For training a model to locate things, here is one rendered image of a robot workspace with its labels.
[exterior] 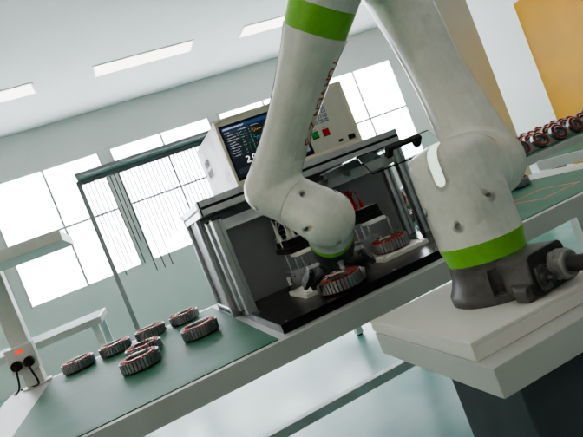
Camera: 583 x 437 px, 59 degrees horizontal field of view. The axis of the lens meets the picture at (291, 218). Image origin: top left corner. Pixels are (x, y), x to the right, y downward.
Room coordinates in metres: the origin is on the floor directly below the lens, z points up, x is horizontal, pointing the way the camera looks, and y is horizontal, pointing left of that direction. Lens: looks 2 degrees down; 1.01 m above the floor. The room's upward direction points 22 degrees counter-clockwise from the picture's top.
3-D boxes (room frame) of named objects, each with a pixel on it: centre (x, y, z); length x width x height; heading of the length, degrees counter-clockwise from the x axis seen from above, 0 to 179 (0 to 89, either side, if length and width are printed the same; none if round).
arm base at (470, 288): (0.74, -0.29, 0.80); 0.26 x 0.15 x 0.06; 26
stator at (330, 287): (1.27, -0.06, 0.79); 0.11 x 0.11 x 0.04
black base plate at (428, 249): (1.46, -0.12, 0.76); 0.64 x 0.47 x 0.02; 108
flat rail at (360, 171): (1.54, -0.09, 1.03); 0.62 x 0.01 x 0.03; 108
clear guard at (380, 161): (1.51, -0.30, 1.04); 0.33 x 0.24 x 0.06; 18
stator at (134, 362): (1.38, 0.52, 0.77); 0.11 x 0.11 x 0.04
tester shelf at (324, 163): (1.75, -0.02, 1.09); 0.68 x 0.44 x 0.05; 108
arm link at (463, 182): (0.80, -0.27, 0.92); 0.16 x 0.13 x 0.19; 141
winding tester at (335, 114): (1.75, -0.04, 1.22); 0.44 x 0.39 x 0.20; 108
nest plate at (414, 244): (1.48, -0.24, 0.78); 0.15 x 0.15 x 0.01; 18
